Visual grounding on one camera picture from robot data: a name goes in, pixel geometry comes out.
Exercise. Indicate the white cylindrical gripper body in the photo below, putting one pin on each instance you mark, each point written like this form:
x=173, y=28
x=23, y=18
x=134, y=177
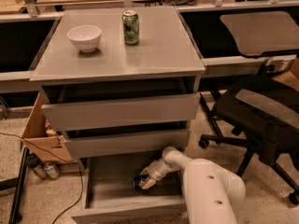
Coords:
x=153, y=172

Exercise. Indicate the blue pepsi can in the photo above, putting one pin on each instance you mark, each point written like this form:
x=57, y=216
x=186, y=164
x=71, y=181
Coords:
x=138, y=179

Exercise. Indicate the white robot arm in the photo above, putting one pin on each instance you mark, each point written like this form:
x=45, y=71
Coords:
x=210, y=191

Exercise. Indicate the grey middle drawer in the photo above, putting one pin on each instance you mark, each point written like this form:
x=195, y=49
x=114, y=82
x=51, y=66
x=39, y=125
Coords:
x=126, y=143

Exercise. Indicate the grey drawer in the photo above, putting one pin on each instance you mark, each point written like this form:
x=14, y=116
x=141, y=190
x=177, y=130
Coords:
x=109, y=193
x=126, y=143
x=123, y=112

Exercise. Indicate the grey bottom drawer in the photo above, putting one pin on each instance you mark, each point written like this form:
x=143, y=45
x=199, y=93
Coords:
x=109, y=193

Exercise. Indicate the grey top drawer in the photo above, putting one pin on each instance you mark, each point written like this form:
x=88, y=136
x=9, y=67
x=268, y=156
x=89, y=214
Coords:
x=123, y=112

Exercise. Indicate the grey drawer cabinet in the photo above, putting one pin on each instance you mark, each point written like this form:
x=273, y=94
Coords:
x=164, y=62

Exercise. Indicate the white spray can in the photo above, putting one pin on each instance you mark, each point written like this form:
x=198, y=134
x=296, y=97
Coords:
x=51, y=169

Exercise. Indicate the green soda can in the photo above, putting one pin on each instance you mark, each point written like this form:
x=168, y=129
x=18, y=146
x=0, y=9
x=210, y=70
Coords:
x=130, y=22

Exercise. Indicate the dark spray bottle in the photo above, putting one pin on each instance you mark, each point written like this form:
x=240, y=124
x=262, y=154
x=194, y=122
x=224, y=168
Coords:
x=33, y=162

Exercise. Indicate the brown cardboard box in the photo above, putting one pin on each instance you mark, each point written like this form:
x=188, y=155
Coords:
x=41, y=139

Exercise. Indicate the black office chair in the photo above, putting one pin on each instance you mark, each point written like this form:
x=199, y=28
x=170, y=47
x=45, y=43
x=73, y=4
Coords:
x=262, y=111

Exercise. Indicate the black stand leg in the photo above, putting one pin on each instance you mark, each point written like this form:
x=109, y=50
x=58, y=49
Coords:
x=17, y=184

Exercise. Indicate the white ceramic bowl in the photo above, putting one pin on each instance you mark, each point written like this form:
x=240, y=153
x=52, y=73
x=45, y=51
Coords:
x=85, y=38

